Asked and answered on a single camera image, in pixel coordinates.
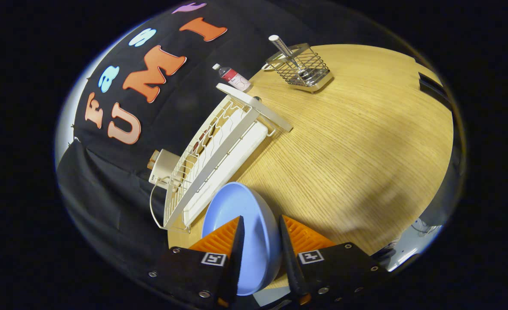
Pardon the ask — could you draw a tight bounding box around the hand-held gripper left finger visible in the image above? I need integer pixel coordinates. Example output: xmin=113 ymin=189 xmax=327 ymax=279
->
xmin=147 ymin=215 xmax=246 ymax=310

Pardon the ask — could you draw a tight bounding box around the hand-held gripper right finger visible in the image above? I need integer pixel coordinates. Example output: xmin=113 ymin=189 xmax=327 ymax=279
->
xmin=279 ymin=214 xmax=388 ymax=307

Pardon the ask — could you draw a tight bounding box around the blue plate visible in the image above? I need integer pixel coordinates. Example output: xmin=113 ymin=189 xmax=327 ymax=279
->
xmin=201 ymin=182 xmax=282 ymax=297

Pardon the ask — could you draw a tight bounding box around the white wire dish rack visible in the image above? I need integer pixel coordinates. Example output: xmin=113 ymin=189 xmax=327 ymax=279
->
xmin=150 ymin=83 xmax=293 ymax=233

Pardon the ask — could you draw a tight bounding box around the metal wire basket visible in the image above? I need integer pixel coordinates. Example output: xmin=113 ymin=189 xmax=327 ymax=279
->
xmin=266 ymin=42 xmax=335 ymax=93

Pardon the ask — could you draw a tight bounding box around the spoon with white handle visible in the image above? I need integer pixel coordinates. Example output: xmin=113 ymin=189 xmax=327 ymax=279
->
xmin=268 ymin=34 xmax=319 ymax=84

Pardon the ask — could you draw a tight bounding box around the white drip tray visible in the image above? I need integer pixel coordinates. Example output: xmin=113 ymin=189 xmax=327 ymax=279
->
xmin=183 ymin=121 xmax=268 ymax=227

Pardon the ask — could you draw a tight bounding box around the white toaster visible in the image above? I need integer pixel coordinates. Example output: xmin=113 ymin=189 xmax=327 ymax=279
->
xmin=148 ymin=149 xmax=181 ymax=189

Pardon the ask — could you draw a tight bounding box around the red label water bottle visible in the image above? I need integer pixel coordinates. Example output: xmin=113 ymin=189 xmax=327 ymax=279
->
xmin=212 ymin=63 xmax=252 ymax=92

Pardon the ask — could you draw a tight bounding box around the black table edge clamp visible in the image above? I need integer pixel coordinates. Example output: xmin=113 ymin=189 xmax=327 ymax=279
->
xmin=419 ymin=81 xmax=452 ymax=112
xmin=418 ymin=72 xmax=443 ymax=89

